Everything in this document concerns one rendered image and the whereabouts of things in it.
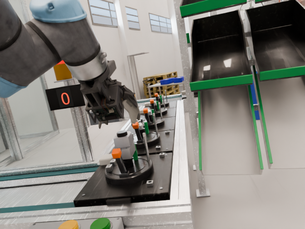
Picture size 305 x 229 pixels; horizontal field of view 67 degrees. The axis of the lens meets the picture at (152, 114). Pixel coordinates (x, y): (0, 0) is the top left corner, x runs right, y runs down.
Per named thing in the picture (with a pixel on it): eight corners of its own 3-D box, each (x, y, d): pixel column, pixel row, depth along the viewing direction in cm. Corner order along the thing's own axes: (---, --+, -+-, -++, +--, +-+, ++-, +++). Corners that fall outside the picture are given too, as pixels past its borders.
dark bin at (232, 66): (253, 84, 49) (252, 52, 44) (190, 92, 53) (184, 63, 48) (240, 34, 70) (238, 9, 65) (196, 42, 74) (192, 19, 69)
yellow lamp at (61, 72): (68, 79, 72) (64, 63, 71) (53, 81, 73) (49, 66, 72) (75, 77, 77) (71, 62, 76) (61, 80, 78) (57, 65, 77)
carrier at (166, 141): (173, 156, 78) (167, 120, 76) (106, 163, 82) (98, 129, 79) (174, 133, 102) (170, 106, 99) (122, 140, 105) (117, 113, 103)
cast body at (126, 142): (131, 159, 62) (126, 134, 61) (115, 160, 63) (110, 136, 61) (137, 147, 70) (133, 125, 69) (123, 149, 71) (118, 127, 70)
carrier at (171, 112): (175, 119, 126) (172, 97, 123) (133, 125, 129) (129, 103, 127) (176, 110, 149) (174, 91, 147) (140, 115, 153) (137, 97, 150)
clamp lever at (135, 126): (142, 141, 85) (137, 124, 81) (136, 141, 85) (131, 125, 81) (143, 134, 88) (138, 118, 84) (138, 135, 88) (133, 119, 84)
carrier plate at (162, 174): (170, 200, 54) (169, 191, 53) (74, 207, 57) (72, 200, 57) (173, 157, 77) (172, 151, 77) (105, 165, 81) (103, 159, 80)
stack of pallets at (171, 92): (159, 97, 874) (156, 74, 856) (181, 95, 836) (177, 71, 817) (145, 104, 767) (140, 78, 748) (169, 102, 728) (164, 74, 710)
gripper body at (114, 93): (94, 125, 54) (69, 90, 45) (98, 97, 59) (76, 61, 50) (125, 120, 53) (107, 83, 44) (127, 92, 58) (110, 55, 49)
